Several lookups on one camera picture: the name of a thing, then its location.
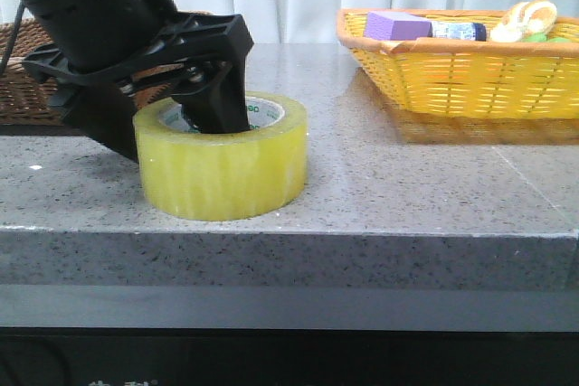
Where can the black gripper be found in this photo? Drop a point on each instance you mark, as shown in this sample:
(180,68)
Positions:
(210,51)

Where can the yellow tape roll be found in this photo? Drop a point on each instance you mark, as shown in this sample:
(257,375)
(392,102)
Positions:
(223,177)

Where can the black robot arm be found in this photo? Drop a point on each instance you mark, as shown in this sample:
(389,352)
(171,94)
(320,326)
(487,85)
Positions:
(103,52)

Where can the brown wicker basket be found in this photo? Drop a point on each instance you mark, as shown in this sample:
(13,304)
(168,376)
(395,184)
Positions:
(24,100)

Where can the purple foam block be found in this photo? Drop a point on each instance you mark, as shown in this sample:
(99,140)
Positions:
(396,26)

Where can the yellow woven basket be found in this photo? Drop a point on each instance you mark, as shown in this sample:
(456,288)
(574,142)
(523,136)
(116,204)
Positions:
(454,78)

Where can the dark labelled bottle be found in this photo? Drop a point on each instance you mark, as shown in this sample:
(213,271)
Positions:
(465,31)

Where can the toy bread roll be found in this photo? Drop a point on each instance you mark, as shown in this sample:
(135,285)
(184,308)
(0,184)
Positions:
(524,19)

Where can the green toy vegetable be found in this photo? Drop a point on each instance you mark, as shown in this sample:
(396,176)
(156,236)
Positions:
(543,37)

